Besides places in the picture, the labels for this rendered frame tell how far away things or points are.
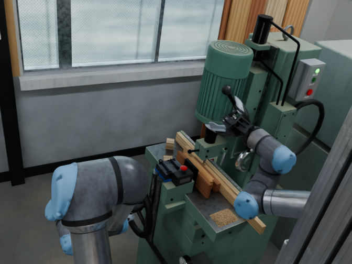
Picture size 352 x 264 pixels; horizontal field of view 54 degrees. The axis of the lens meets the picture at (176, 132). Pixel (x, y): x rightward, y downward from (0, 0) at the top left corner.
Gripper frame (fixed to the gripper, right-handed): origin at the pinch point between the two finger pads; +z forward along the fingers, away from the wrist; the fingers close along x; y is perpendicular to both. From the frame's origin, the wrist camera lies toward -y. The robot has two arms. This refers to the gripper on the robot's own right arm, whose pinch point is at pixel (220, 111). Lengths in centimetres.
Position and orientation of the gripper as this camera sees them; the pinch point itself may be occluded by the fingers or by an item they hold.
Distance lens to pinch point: 129.8
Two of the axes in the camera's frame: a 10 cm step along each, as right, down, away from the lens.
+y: -4.7, -4.9, -7.3
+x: -7.2, 7.0, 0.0
